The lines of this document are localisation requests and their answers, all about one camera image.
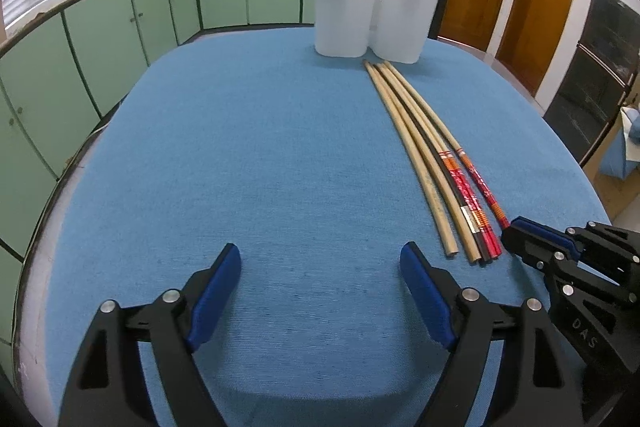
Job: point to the black chopstick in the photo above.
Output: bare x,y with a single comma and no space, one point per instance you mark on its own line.
460,223

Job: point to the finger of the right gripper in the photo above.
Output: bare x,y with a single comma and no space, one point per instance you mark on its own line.
550,267
535,242

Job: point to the green lower kitchen cabinets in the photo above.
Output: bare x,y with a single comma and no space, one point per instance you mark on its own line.
66,71

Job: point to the white twin utensil holder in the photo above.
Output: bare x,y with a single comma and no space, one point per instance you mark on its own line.
394,30

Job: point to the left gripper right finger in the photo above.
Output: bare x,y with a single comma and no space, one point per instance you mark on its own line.
509,357

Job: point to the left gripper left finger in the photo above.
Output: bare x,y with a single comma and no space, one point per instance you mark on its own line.
107,387

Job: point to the plain bamboo chopstick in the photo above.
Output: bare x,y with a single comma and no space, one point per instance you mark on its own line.
458,224
427,184

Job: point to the blue table mat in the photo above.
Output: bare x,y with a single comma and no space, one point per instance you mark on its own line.
257,140

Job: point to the red orange patterned chopstick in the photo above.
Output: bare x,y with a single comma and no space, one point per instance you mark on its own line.
484,237

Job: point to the black glass oven cabinet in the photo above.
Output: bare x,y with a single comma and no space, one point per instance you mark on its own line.
599,78

